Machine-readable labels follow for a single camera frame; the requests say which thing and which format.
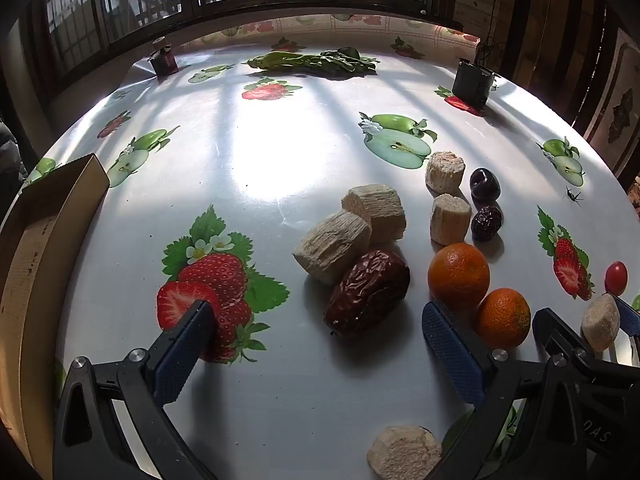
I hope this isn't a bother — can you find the large red date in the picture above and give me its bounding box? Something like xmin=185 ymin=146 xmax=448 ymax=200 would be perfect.
xmin=323 ymin=249 xmax=412 ymax=337

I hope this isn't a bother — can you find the brown wooden cabinet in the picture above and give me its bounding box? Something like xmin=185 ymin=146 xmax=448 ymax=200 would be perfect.
xmin=452 ymin=0 xmax=640 ymax=186

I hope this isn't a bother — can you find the large ribbed beige sugarcane piece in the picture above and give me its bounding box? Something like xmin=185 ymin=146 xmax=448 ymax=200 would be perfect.
xmin=341 ymin=184 xmax=407 ymax=242
xmin=293 ymin=211 xmax=373 ymax=287

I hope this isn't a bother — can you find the small orange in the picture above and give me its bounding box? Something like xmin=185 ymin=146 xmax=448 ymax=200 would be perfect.
xmin=476 ymin=287 xmax=532 ymax=351

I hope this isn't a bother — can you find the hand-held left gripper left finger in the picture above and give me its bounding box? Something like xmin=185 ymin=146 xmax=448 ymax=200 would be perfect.
xmin=52 ymin=299 xmax=221 ymax=480

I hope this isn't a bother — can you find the dark jar with lid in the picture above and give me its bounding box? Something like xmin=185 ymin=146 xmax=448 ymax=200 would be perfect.
xmin=147 ymin=37 xmax=179 ymax=79

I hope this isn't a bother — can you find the dark purple plum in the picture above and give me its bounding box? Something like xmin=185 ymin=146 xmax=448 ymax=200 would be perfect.
xmin=469 ymin=167 xmax=500 ymax=206

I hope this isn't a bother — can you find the small red date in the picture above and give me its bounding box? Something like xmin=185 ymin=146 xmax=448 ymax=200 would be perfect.
xmin=471 ymin=205 xmax=504 ymax=242

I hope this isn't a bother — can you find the red cherry tomato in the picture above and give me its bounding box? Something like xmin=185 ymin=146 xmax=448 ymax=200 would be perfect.
xmin=604 ymin=260 xmax=629 ymax=297

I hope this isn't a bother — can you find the large orange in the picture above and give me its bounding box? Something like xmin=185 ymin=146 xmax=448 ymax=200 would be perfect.
xmin=427 ymin=242 xmax=491 ymax=311

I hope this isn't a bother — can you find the brown cardboard box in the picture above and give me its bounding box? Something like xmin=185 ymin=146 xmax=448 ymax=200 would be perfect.
xmin=0 ymin=154 xmax=111 ymax=480

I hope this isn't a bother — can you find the bunch of green vegetables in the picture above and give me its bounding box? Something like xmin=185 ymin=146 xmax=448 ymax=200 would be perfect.
xmin=243 ymin=47 xmax=381 ymax=78

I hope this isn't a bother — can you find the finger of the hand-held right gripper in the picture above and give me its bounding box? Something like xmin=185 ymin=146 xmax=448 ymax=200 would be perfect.
xmin=532 ymin=307 xmax=596 ymax=363
xmin=613 ymin=294 xmax=640 ymax=342

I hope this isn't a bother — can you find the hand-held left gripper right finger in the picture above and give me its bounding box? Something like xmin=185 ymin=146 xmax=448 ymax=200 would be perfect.
xmin=421 ymin=301 xmax=588 ymax=480

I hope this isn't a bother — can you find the fruit-print tablecloth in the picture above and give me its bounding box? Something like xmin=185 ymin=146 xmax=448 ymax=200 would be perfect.
xmin=20 ymin=12 xmax=632 ymax=480

